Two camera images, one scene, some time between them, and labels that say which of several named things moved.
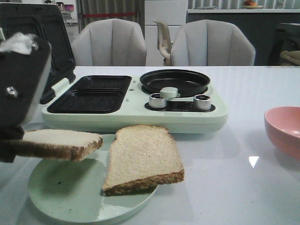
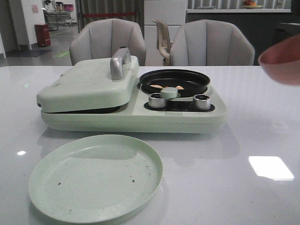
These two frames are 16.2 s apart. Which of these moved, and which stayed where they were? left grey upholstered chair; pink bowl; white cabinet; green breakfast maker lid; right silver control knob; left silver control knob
Moved: green breakfast maker lid; pink bowl
Stayed: left silver control knob; left grey upholstered chair; white cabinet; right silver control knob
